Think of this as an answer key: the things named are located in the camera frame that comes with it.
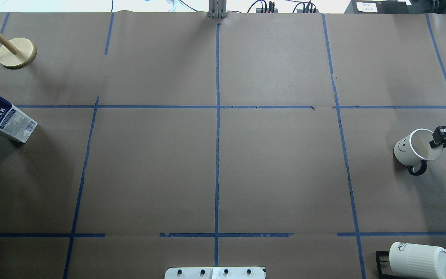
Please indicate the white smiley face mug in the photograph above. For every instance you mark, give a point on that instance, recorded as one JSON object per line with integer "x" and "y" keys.
{"x": 415, "y": 151}

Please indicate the blue white milk carton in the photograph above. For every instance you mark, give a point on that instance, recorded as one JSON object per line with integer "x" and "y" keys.
{"x": 14, "y": 124}

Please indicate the white ribbed mug left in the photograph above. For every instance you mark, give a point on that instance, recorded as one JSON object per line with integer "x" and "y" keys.
{"x": 415, "y": 261}

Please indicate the wooden mug tree stand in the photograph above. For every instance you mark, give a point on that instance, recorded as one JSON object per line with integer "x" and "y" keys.
{"x": 16, "y": 53}

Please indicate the aluminium frame post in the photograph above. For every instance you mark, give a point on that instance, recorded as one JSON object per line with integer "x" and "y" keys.
{"x": 217, "y": 9}

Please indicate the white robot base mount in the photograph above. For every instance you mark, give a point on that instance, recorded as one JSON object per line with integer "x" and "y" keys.
{"x": 241, "y": 272}

